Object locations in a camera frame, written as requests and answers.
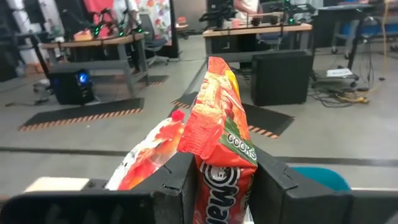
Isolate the grey office chair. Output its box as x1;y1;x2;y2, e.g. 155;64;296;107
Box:
139;12;171;67

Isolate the black computer tower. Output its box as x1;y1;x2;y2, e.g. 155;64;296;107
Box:
49;68;96;106

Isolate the orange chicken noodle pack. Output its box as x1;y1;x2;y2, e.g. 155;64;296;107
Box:
177;55;259;224
104;109;187;191

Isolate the floral patterned board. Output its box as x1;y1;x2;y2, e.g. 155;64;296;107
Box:
136;0;172;42

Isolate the wooden top workbench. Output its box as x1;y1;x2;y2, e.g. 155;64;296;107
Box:
39;32;150;98
203;23;313;65

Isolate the person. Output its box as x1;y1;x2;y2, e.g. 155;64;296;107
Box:
112;0;141;32
233;0;261;22
82;0;118;35

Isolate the small orange box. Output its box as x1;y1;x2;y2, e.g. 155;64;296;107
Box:
73;29;94;42

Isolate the black hazard-striped floor mat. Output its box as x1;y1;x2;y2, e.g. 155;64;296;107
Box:
17;97;146;133
169;91;295;140

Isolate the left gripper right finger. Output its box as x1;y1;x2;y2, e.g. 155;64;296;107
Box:
248;147;398;224

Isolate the teal plastic bin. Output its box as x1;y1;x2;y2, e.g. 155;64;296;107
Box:
290;166;351;192

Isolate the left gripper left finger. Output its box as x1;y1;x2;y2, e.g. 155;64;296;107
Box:
0;152;198;224

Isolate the black cabinet box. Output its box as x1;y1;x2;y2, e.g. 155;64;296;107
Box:
250;49;315;108

